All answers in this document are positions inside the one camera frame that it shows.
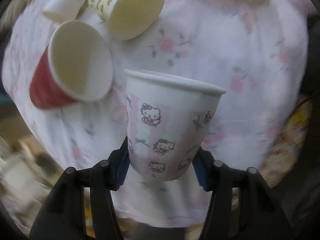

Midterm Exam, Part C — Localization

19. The Hello Kitty paper cup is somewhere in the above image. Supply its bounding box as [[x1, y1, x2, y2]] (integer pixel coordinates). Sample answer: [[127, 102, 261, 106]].
[[125, 69, 226, 181]]

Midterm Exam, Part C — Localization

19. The red ribbed paper cup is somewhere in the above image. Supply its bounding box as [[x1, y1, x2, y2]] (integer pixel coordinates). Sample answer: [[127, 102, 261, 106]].
[[29, 21, 113, 109]]

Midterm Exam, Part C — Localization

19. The yellow patterned paper cup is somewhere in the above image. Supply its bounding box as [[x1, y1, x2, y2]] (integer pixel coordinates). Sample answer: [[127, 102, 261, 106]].
[[88, 0, 164, 41]]

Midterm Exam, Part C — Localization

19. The white floral bed sheet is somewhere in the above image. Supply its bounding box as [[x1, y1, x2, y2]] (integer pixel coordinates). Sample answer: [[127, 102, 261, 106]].
[[1, 0, 308, 174]]

